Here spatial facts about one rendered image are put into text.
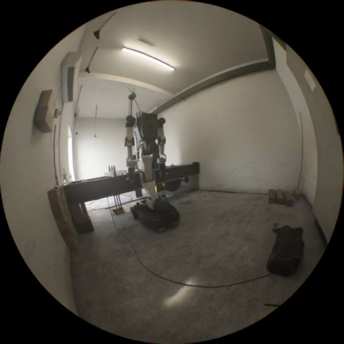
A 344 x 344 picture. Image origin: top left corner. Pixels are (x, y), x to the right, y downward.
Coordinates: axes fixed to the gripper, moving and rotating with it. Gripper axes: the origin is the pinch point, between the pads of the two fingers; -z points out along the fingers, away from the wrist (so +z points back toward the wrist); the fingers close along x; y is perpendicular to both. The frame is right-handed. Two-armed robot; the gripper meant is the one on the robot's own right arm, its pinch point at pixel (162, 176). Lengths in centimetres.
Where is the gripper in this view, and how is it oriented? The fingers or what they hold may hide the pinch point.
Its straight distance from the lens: 160.8
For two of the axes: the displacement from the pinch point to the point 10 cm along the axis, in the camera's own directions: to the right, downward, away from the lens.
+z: -0.1, -9.7, -2.5
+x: -5.5, -2.0, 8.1
